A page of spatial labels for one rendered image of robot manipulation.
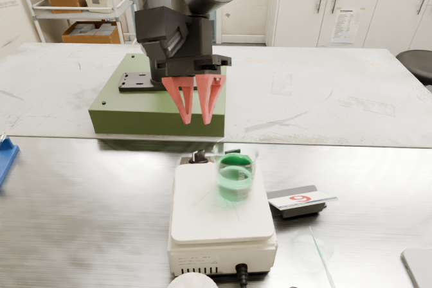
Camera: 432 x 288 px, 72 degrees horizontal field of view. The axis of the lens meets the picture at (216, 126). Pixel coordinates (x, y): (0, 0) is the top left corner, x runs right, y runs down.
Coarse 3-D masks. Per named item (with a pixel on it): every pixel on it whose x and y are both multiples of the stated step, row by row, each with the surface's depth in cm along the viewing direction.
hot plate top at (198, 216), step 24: (192, 168) 41; (192, 192) 38; (264, 192) 38; (192, 216) 35; (216, 216) 35; (240, 216) 35; (264, 216) 35; (192, 240) 33; (216, 240) 33; (240, 240) 33
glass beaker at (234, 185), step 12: (216, 144) 35; (228, 144) 36; (240, 144) 36; (252, 144) 35; (216, 156) 35; (252, 156) 36; (216, 168) 34; (228, 168) 33; (240, 168) 32; (252, 168) 33; (216, 180) 36; (228, 180) 34; (240, 180) 34; (252, 180) 35; (216, 192) 37; (228, 192) 35; (240, 192) 35; (252, 192) 37; (240, 204) 36
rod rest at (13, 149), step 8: (8, 144) 55; (0, 152) 55; (8, 152) 55; (16, 152) 56; (0, 160) 54; (8, 160) 54; (0, 168) 52; (8, 168) 53; (0, 176) 51; (0, 184) 50
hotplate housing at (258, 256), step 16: (256, 240) 35; (272, 240) 35; (176, 256) 34; (192, 256) 34; (208, 256) 34; (224, 256) 35; (240, 256) 35; (256, 256) 35; (272, 256) 35; (176, 272) 36; (208, 272) 37; (224, 272) 37; (240, 272) 35; (256, 272) 38
